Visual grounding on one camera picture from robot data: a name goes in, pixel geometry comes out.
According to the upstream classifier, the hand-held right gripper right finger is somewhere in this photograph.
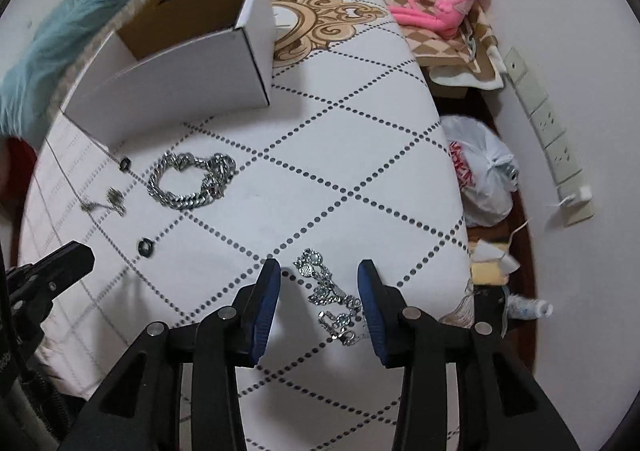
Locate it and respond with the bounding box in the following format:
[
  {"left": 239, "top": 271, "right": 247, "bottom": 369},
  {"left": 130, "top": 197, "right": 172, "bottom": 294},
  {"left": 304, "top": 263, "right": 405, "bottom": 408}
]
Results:
[{"left": 356, "top": 258, "right": 581, "bottom": 451}]

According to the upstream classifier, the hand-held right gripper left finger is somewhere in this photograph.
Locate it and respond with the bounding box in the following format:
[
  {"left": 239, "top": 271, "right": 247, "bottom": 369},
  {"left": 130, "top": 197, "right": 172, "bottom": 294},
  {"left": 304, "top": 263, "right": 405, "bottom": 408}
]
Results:
[{"left": 70, "top": 258, "right": 283, "bottom": 451}]

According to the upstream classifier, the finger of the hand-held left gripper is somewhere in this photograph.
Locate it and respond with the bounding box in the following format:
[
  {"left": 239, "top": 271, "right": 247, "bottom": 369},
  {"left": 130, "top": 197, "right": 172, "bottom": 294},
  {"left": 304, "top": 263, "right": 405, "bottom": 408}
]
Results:
[{"left": 17, "top": 241, "right": 96, "bottom": 313}]

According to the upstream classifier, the rhinestone silver chain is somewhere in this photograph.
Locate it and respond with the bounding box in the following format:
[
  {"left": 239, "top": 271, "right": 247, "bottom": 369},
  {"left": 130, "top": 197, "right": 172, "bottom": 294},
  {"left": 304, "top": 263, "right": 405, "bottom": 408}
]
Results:
[{"left": 294, "top": 247, "right": 368, "bottom": 348}]

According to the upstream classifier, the white cardboard box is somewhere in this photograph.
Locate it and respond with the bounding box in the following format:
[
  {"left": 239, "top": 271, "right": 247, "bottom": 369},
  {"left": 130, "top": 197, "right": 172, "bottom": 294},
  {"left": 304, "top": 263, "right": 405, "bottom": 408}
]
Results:
[{"left": 60, "top": 0, "right": 277, "bottom": 154}]

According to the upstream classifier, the red cloth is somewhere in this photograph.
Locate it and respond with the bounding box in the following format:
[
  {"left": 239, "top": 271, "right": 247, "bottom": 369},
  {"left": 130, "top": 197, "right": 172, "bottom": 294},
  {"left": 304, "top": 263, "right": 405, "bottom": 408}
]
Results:
[{"left": 0, "top": 136, "right": 41, "bottom": 212}]

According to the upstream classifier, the yellow sponge block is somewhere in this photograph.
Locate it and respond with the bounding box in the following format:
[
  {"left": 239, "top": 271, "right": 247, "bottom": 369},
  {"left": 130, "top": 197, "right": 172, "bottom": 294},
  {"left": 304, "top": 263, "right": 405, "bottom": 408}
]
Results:
[{"left": 471, "top": 261, "right": 508, "bottom": 287}]

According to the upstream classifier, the white paper scrap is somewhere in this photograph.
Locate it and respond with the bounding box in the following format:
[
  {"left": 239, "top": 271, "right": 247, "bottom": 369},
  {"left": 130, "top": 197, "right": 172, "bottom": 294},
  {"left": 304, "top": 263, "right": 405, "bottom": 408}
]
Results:
[{"left": 472, "top": 238, "right": 521, "bottom": 277}]

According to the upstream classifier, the white plastic bottle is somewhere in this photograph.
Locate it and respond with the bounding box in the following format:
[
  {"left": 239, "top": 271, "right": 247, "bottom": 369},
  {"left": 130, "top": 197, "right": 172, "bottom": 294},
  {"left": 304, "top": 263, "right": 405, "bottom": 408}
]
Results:
[{"left": 505, "top": 295, "right": 553, "bottom": 322}]

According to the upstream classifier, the white plastic bag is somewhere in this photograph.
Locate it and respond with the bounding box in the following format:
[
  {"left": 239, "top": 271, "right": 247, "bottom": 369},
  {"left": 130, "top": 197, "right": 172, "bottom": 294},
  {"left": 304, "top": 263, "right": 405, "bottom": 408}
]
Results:
[{"left": 440, "top": 115, "right": 518, "bottom": 228}]

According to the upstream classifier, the white charger plug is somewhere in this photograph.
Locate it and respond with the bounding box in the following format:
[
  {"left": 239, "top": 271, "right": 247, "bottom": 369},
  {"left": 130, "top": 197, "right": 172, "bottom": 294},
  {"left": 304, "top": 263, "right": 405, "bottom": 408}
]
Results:
[{"left": 560, "top": 186, "right": 593, "bottom": 204}]

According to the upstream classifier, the teal fluffy cushion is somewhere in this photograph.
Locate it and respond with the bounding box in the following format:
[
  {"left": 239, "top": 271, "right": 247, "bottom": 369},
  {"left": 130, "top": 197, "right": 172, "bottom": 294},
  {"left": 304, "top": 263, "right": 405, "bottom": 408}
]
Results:
[{"left": 0, "top": 0, "right": 193, "bottom": 137}]

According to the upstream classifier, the brown checkered cushion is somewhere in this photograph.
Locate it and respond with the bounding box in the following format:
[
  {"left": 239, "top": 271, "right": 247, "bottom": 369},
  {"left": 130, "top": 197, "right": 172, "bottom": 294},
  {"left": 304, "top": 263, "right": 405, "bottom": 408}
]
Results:
[{"left": 380, "top": 0, "right": 503, "bottom": 92}]

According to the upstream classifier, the thin silver pendant necklace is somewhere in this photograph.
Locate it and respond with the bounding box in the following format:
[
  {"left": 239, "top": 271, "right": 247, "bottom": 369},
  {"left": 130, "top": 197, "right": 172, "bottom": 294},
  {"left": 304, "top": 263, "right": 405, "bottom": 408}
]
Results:
[{"left": 80, "top": 187, "right": 127, "bottom": 218}]

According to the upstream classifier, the thick silver link chain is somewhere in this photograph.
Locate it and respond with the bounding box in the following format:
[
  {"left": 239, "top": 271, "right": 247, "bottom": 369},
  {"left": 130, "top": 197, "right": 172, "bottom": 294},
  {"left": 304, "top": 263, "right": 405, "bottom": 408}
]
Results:
[{"left": 146, "top": 151, "right": 238, "bottom": 208}]

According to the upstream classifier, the white charger cable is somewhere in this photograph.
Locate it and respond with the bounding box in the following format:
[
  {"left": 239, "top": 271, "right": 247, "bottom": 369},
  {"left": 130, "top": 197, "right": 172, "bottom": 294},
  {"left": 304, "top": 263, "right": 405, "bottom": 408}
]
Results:
[{"left": 504, "top": 217, "right": 532, "bottom": 248}]

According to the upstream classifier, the row of beige wall sockets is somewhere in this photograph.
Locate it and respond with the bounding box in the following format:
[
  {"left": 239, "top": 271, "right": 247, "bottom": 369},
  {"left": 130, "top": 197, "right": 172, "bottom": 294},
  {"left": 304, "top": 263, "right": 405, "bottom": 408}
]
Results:
[{"left": 502, "top": 47, "right": 596, "bottom": 227}]

